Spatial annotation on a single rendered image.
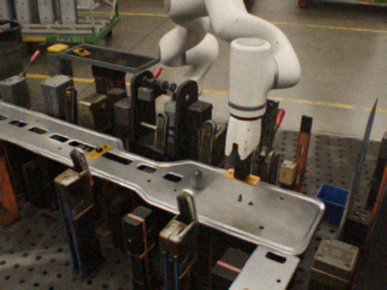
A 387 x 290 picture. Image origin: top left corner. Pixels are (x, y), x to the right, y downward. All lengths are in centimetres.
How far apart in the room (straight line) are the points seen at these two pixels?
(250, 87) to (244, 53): 7
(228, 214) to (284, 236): 15
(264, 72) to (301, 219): 38
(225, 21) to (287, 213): 48
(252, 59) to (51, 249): 91
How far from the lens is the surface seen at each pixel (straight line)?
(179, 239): 93
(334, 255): 92
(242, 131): 94
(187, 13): 129
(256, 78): 90
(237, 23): 100
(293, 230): 104
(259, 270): 93
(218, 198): 111
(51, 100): 159
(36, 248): 148
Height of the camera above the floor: 168
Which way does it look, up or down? 31 degrees down
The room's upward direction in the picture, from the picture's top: straight up
